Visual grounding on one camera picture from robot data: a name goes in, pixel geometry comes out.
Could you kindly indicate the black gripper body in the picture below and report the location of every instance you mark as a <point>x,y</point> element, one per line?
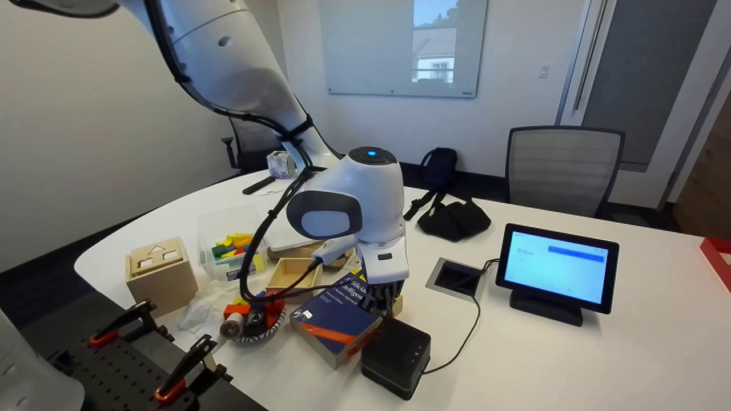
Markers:
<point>385,294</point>

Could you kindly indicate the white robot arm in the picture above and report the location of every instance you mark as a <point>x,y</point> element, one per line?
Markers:
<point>221,56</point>

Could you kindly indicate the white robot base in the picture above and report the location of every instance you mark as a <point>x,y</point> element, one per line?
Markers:
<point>29,381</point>

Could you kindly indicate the black decoder box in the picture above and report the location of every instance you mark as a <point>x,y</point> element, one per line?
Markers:
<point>397,357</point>

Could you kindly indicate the blue orange book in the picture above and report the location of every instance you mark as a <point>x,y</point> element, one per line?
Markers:
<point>336,323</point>

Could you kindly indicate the open wooden box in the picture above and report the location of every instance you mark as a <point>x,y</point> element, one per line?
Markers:
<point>295,271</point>

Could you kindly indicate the black bag on table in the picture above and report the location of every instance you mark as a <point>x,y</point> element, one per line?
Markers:
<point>450,222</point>

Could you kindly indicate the black backpack on floor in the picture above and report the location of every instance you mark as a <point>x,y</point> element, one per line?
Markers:
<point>440,166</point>

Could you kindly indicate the clear bag of coloured blocks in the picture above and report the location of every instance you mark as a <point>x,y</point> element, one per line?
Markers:
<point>223,246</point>

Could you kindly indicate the small tablet display on stand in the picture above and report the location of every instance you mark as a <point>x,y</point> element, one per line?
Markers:
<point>555,275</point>

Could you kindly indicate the black orange clamp near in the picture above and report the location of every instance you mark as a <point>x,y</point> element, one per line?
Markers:
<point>196,359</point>

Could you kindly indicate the black orange clamp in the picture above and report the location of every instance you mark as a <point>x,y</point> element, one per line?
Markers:
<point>196,359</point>
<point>133,323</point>

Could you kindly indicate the black mesh office chair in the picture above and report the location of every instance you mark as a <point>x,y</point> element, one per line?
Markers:
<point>247,145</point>

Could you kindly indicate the grey mesh chair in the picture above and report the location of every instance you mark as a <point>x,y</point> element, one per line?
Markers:
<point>563,166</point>

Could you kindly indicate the wooden shape sorter cube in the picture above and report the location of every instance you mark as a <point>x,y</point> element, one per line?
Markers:
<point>160,275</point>

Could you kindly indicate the black orange clamp far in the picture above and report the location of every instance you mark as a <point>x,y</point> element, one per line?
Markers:
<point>133,323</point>

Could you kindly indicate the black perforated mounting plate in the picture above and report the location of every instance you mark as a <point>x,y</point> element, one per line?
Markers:
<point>124,375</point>

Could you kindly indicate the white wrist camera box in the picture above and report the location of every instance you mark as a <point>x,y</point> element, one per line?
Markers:
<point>338,250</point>

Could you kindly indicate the glass whiteboard on wall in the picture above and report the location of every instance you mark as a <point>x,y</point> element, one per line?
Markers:
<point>408,49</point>

